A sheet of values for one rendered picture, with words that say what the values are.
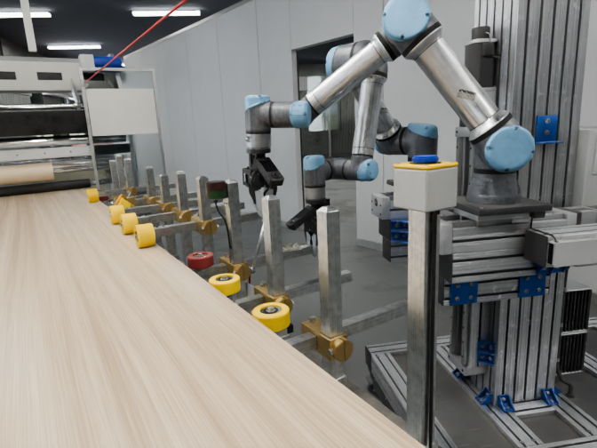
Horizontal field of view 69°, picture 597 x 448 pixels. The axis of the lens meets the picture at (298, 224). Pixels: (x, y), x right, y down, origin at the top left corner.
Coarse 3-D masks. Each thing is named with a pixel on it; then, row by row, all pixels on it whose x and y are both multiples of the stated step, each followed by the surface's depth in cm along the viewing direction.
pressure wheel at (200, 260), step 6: (198, 252) 137; (204, 252) 137; (210, 252) 137; (192, 258) 132; (198, 258) 131; (204, 258) 132; (210, 258) 133; (192, 264) 132; (198, 264) 131; (204, 264) 132; (210, 264) 133
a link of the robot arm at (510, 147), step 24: (408, 0) 106; (384, 24) 108; (408, 24) 106; (432, 24) 107; (408, 48) 110; (432, 48) 108; (432, 72) 111; (456, 72) 109; (456, 96) 110; (480, 96) 109; (480, 120) 110; (504, 120) 108; (480, 144) 112; (504, 144) 107; (528, 144) 106; (504, 168) 109
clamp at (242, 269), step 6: (222, 258) 143; (228, 258) 142; (228, 264) 137; (240, 264) 135; (246, 264) 137; (228, 270) 138; (234, 270) 135; (240, 270) 134; (246, 270) 135; (240, 276) 134; (246, 276) 135
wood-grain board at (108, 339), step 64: (64, 192) 305; (0, 256) 147; (64, 256) 143; (128, 256) 139; (0, 320) 95; (64, 320) 93; (128, 320) 92; (192, 320) 90; (256, 320) 89; (0, 384) 70; (64, 384) 69; (128, 384) 68; (192, 384) 68; (256, 384) 67; (320, 384) 66
